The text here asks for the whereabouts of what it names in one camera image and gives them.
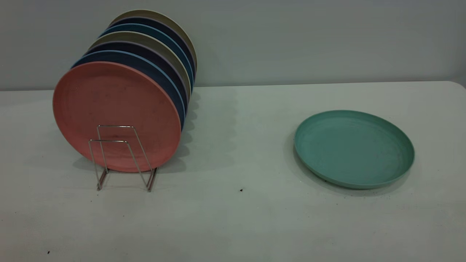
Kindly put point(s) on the green round plate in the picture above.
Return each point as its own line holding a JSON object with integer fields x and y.
{"x": 353, "y": 149}

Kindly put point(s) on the navy plate light blue rim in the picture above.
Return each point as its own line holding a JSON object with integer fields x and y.
{"x": 145, "y": 63}

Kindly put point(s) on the dark purple plate lilac rim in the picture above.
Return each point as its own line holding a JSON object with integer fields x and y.
{"x": 154, "y": 23}
{"x": 147, "y": 48}

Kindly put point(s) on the pink round plate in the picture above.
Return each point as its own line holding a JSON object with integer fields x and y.
{"x": 109, "y": 102}

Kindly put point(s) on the beige round plate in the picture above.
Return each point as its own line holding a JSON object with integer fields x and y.
{"x": 154, "y": 14}
{"x": 145, "y": 38}

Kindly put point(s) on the teal blue round plate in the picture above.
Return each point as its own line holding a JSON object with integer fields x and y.
{"x": 145, "y": 29}

